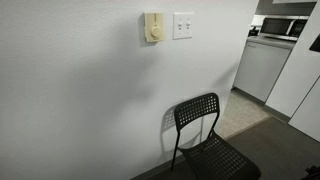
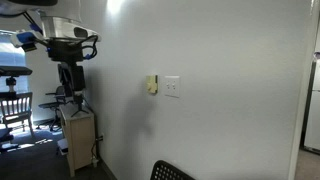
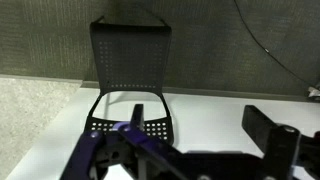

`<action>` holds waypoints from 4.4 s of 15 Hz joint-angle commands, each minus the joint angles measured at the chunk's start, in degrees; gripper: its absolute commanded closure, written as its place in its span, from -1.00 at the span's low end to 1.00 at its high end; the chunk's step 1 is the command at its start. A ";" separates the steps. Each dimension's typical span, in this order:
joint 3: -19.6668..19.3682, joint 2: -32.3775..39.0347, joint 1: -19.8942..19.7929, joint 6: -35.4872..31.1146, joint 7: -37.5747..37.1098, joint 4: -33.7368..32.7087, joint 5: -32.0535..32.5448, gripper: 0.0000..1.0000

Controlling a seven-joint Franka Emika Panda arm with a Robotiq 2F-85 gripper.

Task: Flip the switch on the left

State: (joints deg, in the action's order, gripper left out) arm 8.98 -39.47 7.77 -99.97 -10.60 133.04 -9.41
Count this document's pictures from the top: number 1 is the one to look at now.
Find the black perforated metal chair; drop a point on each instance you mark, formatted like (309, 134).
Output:
(213, 158)

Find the white kitchen base cabinet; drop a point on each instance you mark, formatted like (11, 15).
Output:
(261, 64)

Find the small black countertop appliance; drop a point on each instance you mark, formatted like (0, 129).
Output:
(253, 32)

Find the stainless steel microwave oven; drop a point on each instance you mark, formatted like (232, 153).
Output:
(283, 27)

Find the dark object floor corner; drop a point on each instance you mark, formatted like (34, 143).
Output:
(313, 173)

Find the beige wall thermostat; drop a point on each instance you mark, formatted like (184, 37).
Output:
(153, 28)

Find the white double switch plate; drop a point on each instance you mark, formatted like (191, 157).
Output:
(182, 17)

